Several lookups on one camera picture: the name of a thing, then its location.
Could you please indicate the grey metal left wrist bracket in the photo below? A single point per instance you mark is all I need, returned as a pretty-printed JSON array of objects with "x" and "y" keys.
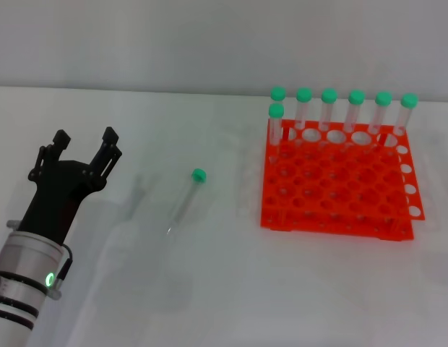
[{"x": 12, "y": 225}]

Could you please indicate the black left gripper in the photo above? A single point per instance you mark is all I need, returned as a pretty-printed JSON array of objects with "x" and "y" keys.
[{"x": 54, "y": 202}]

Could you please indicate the orange test tube rack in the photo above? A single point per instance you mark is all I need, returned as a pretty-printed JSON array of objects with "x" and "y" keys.
[{"x": 336, "y": 188}]

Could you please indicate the clear test tube green cap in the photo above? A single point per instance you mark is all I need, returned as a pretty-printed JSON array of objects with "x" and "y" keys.
[
  {"x": 383, "y": 98},
  {"x": 186, "y": 202},
  {"x": 409, "y": 100},
  {"x": 329, "y": 95},
  {"x": 276, "y": 110},
  {"x": 303, "y": 94},
  {"x": 356, "y": 97},
  {"x": 278, "y": 93}
]

